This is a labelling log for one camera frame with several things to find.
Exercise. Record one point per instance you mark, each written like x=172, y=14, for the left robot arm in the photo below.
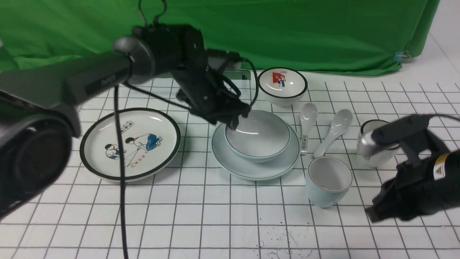
x=38, y=106

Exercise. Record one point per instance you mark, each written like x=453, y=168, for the white black rimmed cartoon cup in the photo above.
x=377, y=159

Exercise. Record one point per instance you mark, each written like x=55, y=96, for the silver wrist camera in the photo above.
x=410, y=133

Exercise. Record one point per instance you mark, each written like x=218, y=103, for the small black rimmed cartoon bowl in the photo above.
x=282, y=86

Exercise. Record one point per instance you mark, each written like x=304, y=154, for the green backdrop cloth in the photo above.
x=345, y=37

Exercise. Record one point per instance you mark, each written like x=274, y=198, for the pale blue plate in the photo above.
x=249, y=170

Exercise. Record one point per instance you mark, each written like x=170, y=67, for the plain white ceramic spoon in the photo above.
x=340, y=124

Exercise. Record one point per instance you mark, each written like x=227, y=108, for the pale blue cup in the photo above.
x=327, y=181

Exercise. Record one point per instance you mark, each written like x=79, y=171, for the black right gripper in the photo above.
x=423, y=190

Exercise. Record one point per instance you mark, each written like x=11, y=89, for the blue binder clip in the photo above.
x=401, y=57

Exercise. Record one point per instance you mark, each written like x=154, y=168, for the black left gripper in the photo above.
x=203, y=86

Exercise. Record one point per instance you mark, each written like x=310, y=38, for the pale blue bowl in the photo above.
x=260, y=137

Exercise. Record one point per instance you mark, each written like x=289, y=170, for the black rimmed cartoon plate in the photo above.
x=150, y=141

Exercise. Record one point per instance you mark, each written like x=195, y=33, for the white spoon with printed handle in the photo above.
x=308, y=118

